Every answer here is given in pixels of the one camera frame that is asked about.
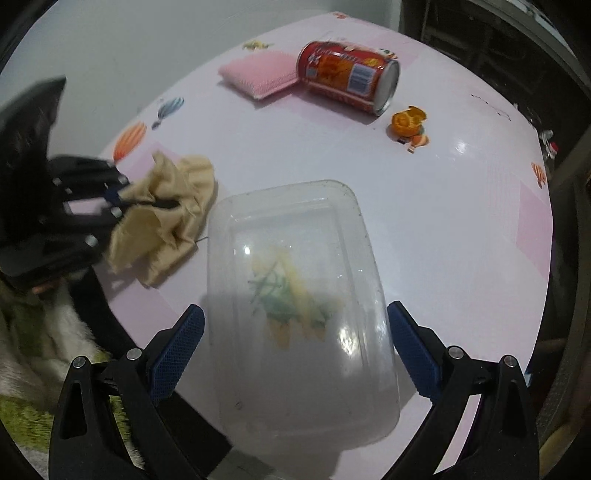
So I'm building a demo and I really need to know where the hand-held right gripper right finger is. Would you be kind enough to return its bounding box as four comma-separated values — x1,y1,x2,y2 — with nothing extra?
387,301,541,480

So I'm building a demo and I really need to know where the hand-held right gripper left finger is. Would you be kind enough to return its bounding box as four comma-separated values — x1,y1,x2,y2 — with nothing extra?
48,304,206,480

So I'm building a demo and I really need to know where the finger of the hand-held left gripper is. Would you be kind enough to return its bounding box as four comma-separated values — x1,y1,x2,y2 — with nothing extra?
48,156,182,209
60,202,125,249

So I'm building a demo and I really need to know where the clear bag of red snacks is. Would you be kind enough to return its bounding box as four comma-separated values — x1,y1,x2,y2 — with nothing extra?
205,179,402,450

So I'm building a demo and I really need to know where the beige cloth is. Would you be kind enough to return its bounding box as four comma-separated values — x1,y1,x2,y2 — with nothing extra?
108,150,219,288

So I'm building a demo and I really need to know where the pink sponge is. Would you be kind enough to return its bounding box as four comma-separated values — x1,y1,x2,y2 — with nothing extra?
218,50,301,101

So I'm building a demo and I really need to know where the red drink can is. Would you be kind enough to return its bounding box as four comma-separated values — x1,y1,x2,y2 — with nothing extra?
295,40,400,116

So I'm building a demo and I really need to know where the white green fluffy garment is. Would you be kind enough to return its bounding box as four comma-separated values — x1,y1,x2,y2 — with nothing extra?
0,277,144,467

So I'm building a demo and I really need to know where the pink printed tablecloth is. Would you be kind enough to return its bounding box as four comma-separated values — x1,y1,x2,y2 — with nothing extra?
90,10,555,467

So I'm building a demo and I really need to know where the orange peel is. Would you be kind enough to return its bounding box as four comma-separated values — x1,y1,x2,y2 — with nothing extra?
391,105,426,138

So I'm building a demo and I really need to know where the concrete kitchen counter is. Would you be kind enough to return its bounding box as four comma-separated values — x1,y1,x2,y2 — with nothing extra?
399,0,591,195

